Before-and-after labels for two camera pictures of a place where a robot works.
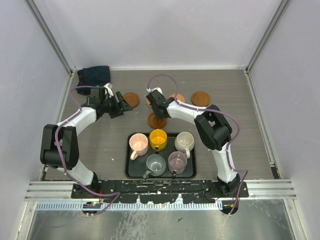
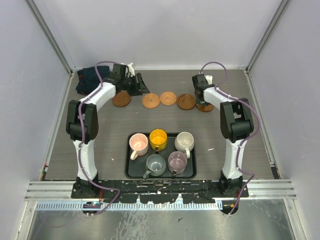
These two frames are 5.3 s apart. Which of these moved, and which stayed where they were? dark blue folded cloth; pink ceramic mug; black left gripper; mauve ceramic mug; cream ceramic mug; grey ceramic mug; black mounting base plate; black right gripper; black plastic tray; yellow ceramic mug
Moved: black left gripper; black right gripper
Stayed: dark blue folded cloth; mauve ceramic mug; pink ceramic mug; black mounting base plate; yellow ceramic mug; grey ceramic mug; black plastic tray; cream ceramic mug
